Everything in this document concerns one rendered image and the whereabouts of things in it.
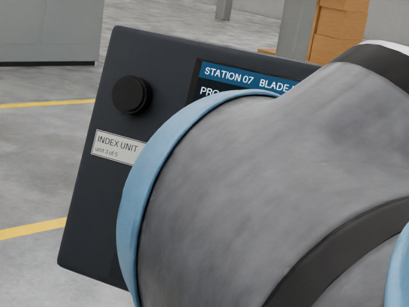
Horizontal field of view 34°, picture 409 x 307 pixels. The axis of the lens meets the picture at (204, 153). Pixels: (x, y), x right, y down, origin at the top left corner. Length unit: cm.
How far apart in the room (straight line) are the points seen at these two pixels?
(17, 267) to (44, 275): 12
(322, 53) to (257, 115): 868
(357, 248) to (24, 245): 287
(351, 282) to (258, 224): 4
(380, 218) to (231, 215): 5
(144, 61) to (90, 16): 662
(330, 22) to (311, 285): 875
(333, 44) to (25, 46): 401
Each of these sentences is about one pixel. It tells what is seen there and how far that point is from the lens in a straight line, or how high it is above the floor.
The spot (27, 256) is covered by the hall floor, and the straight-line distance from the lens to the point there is 293.
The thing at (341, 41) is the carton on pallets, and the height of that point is 48.
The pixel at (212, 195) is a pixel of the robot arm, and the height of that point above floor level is 124.
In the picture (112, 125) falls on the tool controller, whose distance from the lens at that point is 50.
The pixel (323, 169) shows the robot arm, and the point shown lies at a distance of 21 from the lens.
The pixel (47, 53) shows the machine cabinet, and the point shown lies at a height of 14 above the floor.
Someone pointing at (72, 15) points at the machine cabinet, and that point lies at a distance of 698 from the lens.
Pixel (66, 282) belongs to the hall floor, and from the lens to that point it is 274.
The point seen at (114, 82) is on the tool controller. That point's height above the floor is 121.
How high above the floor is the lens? 131
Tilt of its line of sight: 17 degrees down
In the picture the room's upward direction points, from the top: 9 degrees clockwise
